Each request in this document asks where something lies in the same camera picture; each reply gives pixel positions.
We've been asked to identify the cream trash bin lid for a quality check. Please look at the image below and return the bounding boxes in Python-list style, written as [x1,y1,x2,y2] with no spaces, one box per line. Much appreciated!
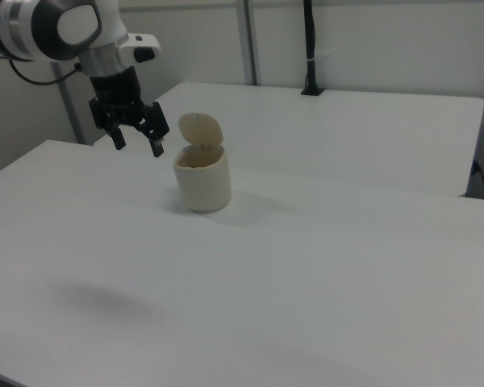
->
[178,112,225,147]

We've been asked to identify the cream plastic trash bin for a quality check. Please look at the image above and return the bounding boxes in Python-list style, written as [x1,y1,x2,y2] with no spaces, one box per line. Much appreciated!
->
[173,144,232,214]

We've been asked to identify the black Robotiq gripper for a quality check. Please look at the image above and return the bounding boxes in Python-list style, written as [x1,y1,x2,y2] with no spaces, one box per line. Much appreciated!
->
[89,65,171,159]

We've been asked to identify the white side table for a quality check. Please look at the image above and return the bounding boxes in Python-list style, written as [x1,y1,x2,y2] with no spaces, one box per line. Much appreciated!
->
[92,81,484,198]

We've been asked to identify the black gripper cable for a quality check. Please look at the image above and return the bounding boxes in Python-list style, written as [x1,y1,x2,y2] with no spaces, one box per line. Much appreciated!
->
[7,58,84,86]

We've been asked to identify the black camera pole with base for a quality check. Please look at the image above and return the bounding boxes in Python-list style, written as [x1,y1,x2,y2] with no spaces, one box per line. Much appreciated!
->
[300,0,326,97]

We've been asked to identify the grey metal frame post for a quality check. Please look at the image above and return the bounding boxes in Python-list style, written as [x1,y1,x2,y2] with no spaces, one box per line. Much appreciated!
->
[236,0,264,86]
[50,60,86,145]

